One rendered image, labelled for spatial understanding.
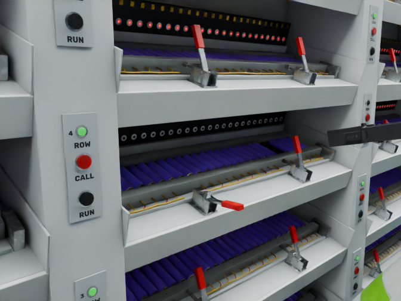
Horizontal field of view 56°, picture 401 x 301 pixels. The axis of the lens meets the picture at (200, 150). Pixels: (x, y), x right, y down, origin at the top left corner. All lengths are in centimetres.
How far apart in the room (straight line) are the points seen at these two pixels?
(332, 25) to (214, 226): 56
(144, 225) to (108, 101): 19
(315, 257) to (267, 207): 26
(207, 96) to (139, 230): 21
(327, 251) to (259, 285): 23
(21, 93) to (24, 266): 19
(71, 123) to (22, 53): 8
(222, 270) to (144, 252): 25
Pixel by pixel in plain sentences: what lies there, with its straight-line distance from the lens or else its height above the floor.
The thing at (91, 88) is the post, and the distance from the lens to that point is 45.
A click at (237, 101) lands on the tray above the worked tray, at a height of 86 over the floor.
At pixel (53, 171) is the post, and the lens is 44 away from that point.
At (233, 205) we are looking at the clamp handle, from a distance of 55.
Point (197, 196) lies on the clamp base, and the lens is 60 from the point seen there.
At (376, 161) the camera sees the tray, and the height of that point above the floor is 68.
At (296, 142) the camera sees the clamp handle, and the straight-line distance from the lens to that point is 79.
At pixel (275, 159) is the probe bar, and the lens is 80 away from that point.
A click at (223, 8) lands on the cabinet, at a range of 87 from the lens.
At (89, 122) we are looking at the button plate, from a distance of 44.
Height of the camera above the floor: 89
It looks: 10 degrees down
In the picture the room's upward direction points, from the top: straight up
